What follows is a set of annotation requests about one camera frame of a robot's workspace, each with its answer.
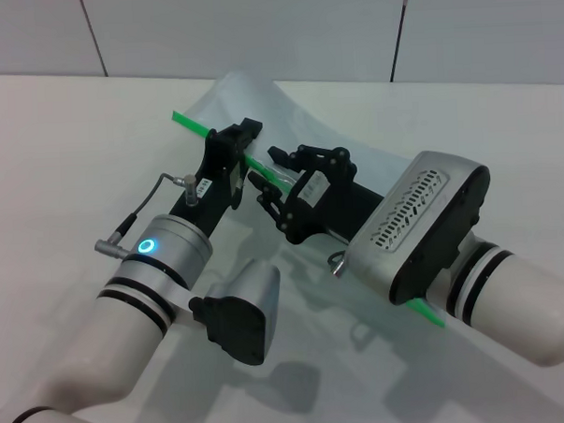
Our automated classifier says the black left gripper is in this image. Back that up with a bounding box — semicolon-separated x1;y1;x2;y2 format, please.
165;116;269;239

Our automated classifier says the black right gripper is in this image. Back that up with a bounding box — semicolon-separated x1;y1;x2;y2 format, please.
246;140;387;247

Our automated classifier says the clear green-zip document bag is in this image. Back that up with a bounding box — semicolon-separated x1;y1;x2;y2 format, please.
169;63;450;348

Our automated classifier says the grey left wrist cable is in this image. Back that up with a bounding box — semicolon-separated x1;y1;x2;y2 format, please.
92;172;201;258

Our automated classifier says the right wrist cable metal plug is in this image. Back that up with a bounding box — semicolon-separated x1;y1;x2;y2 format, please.
327;250;350;279

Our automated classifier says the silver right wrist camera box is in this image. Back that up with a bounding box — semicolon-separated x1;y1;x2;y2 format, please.
342;147;497;309

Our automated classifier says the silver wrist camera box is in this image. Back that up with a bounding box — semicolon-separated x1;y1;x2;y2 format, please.
342;147;497;309
186;262;286;369

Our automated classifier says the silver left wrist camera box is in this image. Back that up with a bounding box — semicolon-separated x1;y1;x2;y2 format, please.
186;262;286;369

